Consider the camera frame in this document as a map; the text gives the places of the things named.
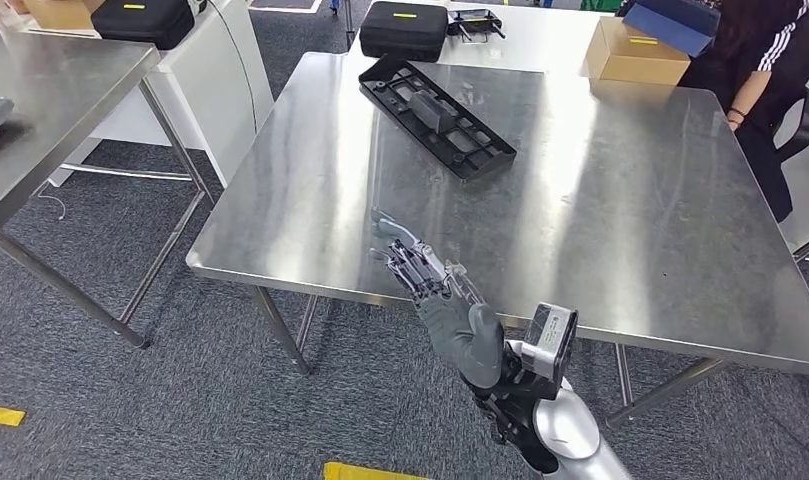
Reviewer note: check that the black plastic panel part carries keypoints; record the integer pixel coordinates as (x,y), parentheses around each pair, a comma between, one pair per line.
(437,119)

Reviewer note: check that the white headset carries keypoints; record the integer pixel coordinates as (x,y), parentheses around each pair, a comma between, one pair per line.
(197,5)

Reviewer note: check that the blue tablet cover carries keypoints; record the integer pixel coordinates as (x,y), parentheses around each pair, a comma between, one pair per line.
(669,23)

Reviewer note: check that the stainless steel workbench table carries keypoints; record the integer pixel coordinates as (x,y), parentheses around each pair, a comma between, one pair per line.
(576,232)

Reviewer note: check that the brown cardboard box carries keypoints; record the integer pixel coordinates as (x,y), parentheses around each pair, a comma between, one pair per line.
(629,63)
(53,13)

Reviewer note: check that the green plastic crate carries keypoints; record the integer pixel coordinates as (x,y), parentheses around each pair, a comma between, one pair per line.
(599,5)

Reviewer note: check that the black seat stool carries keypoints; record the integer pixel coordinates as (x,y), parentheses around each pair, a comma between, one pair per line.
(349,23)

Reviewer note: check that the person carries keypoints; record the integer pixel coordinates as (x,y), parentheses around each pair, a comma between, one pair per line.
(775,53)

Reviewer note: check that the black zip case yellow label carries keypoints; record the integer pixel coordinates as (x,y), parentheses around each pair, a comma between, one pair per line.
(404,33)
(146,23)

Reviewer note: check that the black office chair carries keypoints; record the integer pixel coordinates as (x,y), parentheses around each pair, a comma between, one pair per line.
(808,126)

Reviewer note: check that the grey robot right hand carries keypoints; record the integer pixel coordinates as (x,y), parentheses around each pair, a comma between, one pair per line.
(464,331)

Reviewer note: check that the yellow floor tape outline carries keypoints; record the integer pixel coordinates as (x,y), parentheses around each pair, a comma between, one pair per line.
(351,473)

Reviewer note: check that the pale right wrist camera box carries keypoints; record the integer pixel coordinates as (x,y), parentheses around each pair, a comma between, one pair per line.
(550,338)

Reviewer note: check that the black remote controller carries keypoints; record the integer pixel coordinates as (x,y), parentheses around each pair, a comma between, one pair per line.
(477,23)

